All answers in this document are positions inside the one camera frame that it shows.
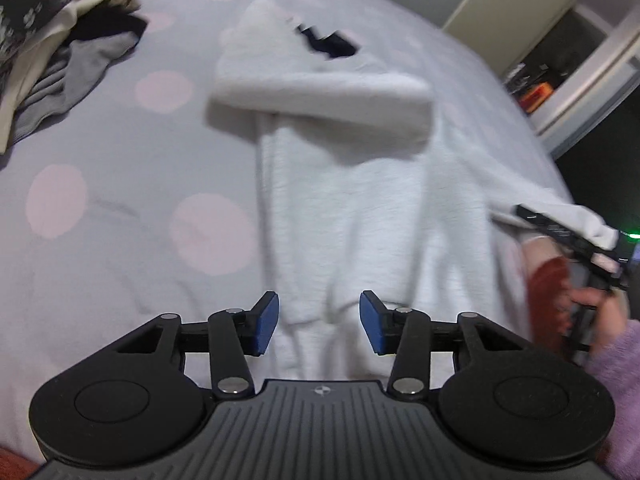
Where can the navy cloth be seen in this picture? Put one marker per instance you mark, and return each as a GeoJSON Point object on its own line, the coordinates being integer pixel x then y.
{"type": "Point", "coordinates": [327, 42]}

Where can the dark floral cloth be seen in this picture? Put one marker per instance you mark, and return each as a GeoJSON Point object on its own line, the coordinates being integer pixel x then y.
{"type": "Point", "coordinates": [25, 5]}

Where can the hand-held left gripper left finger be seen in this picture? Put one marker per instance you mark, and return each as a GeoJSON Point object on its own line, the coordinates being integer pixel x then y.
{"type": "Point", "coordinates": [264, 325]}

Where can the brown patterned cloth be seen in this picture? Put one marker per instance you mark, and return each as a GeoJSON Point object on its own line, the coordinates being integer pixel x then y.
{"type": "Point", "coordinates": [117, 2]}

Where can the cream door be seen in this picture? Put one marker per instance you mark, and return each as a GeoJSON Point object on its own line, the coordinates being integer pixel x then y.
{"type": "Point", "coordinates": [510, 15]}

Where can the orange object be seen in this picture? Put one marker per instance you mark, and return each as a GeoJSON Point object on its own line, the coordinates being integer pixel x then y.
{"type": "Point", "coordinates": [536, 96]}

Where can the light grey printed sweatshirt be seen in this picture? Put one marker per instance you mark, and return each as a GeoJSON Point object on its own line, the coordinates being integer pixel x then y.
{"type": "Point", "coordinates": [350, 200]}

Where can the grey cloth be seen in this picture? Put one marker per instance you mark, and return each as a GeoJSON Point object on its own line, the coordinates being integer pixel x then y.
{"type": "Point", "coordinates": [75, 75]}

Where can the black cloth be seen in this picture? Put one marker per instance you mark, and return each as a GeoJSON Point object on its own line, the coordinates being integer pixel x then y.
{"type": "Point", "coordinates": [117, 27]}

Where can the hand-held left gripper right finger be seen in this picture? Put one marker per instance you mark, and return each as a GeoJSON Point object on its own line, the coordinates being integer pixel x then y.
{"type": "Point", "coordinates": [374, 325]}

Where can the person's right hand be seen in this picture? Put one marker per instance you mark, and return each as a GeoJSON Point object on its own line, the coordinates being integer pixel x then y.
{"type": "Point", "coordinates": [607, 315]}

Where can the person's right leg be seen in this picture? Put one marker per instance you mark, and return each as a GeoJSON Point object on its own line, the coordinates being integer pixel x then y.
{"type": "Point", "coordinates": [540, 255]}

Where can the cream cloth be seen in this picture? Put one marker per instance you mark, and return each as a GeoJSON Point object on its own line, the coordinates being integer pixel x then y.
{"type": "Point", "coordinates": [30, 65]}

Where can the white door frame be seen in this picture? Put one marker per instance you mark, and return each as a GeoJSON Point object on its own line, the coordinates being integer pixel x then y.
{"type": "Point", "coordinates": [600, 70]}

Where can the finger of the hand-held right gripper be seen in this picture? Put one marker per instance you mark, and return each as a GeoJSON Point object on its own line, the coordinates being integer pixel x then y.
{"type": "Point", "coordinates": [555, 232]}

